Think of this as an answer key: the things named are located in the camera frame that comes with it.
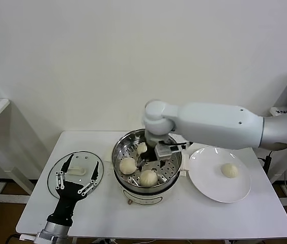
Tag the stainless steel steamer pot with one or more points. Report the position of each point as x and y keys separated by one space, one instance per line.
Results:
x=143 y=198

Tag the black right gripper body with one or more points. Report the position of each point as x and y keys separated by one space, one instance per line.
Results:
x=149 y=152

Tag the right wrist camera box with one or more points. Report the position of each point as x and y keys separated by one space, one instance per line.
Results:
x=164 y=151

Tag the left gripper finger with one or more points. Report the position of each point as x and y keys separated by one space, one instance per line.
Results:
x=95 y=172
x=65 y=165

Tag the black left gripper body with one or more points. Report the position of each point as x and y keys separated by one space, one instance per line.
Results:
x=68 y=198

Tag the white side table with laptop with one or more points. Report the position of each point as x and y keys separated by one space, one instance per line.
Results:
x=278 y=113

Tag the perforated steel steamer basket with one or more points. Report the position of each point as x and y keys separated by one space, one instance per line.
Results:
x=170 y=170

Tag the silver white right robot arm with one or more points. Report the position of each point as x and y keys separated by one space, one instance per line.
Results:
x=209 y=122

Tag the white steamed baozi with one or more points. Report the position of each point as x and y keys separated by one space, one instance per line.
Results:
x=127 y=166
x=148 y=178
x=230 y=170
x=141 y=148

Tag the white round plate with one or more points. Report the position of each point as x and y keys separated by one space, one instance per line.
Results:
x=209 y=178

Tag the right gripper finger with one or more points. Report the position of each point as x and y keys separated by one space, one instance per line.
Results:
x=162 y=164
x=140 y=162

